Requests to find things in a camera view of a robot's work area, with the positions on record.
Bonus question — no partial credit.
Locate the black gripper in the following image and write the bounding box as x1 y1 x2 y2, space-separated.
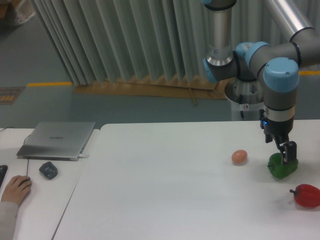
259 107 297 165

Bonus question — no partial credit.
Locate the black computer mouse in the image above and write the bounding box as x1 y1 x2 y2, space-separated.
17 176 32 199

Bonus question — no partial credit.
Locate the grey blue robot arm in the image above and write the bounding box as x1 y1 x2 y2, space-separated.
202 0 320 165

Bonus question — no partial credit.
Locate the grey sleeved forearm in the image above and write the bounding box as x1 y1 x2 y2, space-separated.
0 201 19 240

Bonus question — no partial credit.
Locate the person's bare hand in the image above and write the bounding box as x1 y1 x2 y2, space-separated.
1 175 30 206

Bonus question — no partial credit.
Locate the green bell pepper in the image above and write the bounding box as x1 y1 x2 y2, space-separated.
267 152 299 179

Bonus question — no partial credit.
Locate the brown egg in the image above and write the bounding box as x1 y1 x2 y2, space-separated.
231 149 248 165

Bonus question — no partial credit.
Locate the red bell pepper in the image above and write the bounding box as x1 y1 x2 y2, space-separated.
289 184 320 208

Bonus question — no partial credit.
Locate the brown cardboard sheet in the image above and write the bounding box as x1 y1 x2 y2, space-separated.
73 75 231 104

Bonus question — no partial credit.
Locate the white usb plug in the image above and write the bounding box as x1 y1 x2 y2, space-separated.
78 154 89 159

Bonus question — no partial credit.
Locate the grey green pleated curtain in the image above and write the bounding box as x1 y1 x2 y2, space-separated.
31 0 288 85

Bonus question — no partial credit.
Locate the silver closed laptop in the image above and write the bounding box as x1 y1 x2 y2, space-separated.
16 121 96 161

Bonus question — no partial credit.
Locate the black small controller device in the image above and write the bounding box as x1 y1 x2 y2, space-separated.
39 161 58 180

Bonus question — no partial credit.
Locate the black keyboard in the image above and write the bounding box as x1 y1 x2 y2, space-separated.
0 165 8 187

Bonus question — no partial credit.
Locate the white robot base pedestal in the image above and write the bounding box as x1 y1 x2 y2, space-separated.
224 78 265 121

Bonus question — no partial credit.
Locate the black mouse cable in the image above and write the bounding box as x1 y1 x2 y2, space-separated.
0 126 34 178

